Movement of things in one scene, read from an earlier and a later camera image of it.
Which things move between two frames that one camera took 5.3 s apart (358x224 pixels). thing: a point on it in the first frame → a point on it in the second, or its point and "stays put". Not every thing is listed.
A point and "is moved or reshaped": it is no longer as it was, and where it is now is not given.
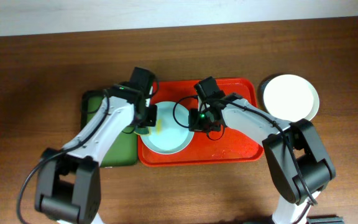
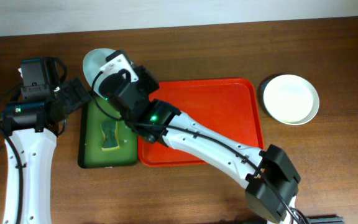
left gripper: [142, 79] → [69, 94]
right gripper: [199, 125] → [143, 73]
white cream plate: [290, 98] stays put
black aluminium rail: [325, 220] stays put
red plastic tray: [225, 147] stays put
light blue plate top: [171, 134] is moved or reshaped
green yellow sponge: [142, 130] is moved or reshaped
